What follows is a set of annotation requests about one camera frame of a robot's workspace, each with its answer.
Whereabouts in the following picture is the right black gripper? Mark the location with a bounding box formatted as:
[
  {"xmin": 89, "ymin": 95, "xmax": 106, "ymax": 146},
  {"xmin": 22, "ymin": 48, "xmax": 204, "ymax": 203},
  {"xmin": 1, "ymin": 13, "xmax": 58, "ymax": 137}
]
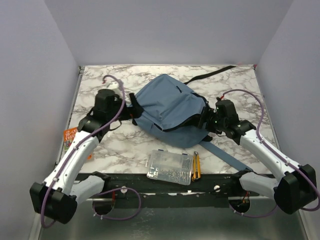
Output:
[{"xmin": 194, "ymin": 105, "xmax": 227, "ymax": 135}]

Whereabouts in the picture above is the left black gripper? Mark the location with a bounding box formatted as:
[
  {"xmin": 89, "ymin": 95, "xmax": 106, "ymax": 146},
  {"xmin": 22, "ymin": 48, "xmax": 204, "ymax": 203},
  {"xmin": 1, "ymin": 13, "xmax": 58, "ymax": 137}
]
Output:
[{"xmin": 109, "ymin": 92, "xmax": 146, "ymax": 123}]

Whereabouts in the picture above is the blue student backpack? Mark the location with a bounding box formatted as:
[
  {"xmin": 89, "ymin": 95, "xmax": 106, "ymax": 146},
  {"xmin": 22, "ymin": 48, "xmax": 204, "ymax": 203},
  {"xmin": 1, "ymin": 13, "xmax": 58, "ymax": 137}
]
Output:
[{"xmin": 132, "ymin": 74, "xmax": 250, "ymax": 171}]

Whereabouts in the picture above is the orange treehouse book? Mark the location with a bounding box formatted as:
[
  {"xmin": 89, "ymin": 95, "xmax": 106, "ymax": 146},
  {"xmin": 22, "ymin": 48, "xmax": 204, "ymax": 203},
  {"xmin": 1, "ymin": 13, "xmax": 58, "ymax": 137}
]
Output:
[{"xmin": 62, "ymin": 127, "xmax": 78, "ymax": 155}]

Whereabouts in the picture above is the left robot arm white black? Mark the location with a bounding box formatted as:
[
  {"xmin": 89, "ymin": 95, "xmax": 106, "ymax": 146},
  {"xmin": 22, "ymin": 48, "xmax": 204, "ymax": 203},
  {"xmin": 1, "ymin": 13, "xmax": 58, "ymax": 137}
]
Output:
[{"xmin": 29, "ymin": 89, "xmax": 144, "ymax": 228}]

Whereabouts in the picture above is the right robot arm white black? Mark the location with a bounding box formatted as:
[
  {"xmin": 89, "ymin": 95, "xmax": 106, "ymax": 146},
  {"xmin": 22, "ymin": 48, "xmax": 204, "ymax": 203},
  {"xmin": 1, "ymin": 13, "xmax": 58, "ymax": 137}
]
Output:
[{"xmin": 198, "ymin": 99, "xmax": 319, "ymax": 214}]

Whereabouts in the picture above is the yellow utility knife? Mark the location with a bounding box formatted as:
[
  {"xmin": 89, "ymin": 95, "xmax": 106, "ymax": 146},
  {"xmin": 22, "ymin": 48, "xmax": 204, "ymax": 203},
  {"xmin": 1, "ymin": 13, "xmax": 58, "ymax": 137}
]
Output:
[{"xmin": 191, "ymin": 151, "xmax": 201, "ymax": 182}]

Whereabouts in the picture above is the clear plastic screw box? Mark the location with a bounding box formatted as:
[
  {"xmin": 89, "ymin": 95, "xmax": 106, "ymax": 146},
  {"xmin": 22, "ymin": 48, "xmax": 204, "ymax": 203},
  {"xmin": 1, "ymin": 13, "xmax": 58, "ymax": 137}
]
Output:
[{"xmin": 146, "ymin": 149, "xmax": 193, "ymax": 186}]

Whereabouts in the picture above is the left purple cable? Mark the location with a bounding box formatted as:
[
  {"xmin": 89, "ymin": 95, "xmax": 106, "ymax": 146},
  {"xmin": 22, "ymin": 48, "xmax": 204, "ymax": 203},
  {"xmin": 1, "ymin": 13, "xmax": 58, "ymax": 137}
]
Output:
[{"xmin": 40, "ymin": 74, "xmax": 142, "ymax": 229}]

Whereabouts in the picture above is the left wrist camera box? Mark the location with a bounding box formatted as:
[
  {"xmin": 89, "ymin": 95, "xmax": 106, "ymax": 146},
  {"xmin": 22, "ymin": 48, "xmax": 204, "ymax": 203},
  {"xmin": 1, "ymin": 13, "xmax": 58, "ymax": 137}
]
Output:
[{"xmin": 105, "ymin": 81, "xmax": 123, "ymax": 98}]

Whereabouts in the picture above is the black mounting base plate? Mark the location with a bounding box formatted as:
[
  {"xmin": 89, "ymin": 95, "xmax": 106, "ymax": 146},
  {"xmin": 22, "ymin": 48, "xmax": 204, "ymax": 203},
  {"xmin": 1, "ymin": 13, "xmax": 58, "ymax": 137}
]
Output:
[{"xmin": 74, "ymin": 171, "xmax": 278, "ymax": 210}]

